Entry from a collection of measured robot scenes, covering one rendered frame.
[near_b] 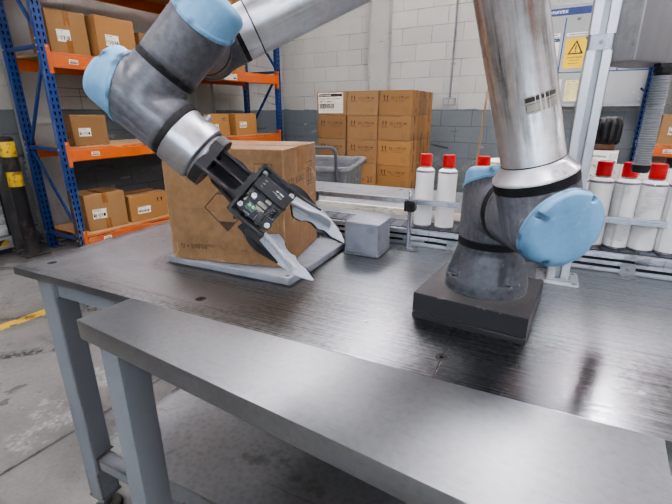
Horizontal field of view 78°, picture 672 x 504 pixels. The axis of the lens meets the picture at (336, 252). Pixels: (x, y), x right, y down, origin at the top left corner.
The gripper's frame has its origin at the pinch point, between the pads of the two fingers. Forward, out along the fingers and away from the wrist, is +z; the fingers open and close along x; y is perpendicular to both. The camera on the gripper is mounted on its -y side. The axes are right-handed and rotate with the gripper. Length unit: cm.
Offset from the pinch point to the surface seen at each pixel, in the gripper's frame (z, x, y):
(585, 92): 23, 59, -12
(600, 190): 47, 56, -23
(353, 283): 16.1, 2.6, -31.6
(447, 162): 20, 45, -45
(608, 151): 67, 97, -61
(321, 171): 9, 70, -248
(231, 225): -12.6, -4.5, -42.1
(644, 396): 44.4, 12.5, 13.9
